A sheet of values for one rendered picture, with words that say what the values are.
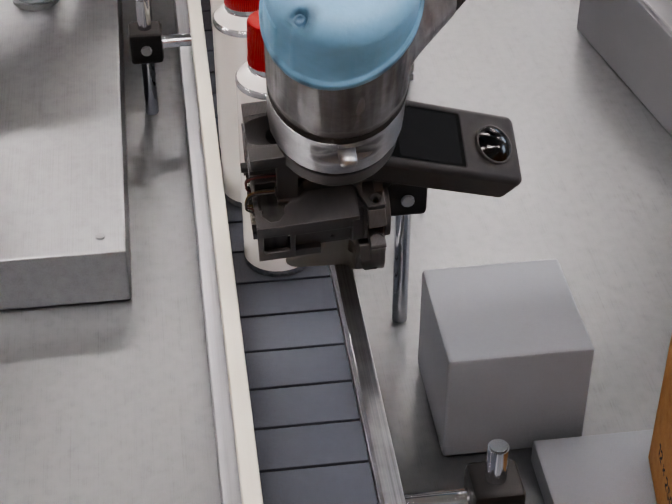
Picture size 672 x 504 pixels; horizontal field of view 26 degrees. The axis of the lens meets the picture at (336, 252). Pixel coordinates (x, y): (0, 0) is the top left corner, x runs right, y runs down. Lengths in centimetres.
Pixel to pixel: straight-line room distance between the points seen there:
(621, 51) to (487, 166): 58
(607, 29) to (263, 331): 56
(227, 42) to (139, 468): 32
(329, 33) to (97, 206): 54
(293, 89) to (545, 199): 58
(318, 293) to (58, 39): 45
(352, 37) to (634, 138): 72
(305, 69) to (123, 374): 46
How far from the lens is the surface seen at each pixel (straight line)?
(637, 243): 123
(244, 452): 91
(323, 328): 105
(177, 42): 134
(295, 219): 85
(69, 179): 121
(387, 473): 83
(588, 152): 133
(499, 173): 87
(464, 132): 87
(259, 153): 80
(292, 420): 98
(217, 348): 104
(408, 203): 104
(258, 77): 100
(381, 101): 72
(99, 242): 114
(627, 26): 142
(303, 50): 68
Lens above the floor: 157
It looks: 38 degrees down
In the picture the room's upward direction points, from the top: straight up
